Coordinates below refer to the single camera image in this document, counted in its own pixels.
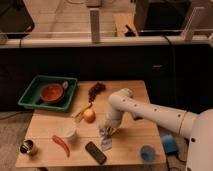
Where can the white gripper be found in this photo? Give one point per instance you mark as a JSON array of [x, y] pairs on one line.
[[109, 129]]

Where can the small patterned towel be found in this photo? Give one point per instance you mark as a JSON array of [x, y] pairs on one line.
[[106, 142]]

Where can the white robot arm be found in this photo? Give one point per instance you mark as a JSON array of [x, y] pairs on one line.
[[197, 128]]

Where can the orange fruit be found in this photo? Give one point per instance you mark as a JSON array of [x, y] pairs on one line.
[[89, 115]]

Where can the black remote control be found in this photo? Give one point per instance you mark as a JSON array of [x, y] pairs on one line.
[[96, 153]]

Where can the bunch of dark grapes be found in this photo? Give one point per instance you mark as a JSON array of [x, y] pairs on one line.
[[95, 90]]

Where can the white cup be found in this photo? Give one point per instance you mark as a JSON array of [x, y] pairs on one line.
[[69, 132]]

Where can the blue plastic cup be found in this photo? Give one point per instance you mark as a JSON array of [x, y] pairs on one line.
[[147, 154]]

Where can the red chili pepper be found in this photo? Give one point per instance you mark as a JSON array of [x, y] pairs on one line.
[[61, 143]]

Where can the small white object in bin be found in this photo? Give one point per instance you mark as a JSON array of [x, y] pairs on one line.
[[65, 85]]

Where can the blue object on floor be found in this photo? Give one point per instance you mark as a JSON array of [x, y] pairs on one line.
[[169, 144]]

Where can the orange bowl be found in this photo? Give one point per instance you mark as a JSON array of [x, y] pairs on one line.
[[52, 92]]

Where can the green plastic bin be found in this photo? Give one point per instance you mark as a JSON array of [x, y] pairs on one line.
[[31, 97]]

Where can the metal cup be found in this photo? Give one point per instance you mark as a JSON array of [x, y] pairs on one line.
[[28, 147]]

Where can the black monitor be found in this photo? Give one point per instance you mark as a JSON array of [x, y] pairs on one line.
[[160, 17]]

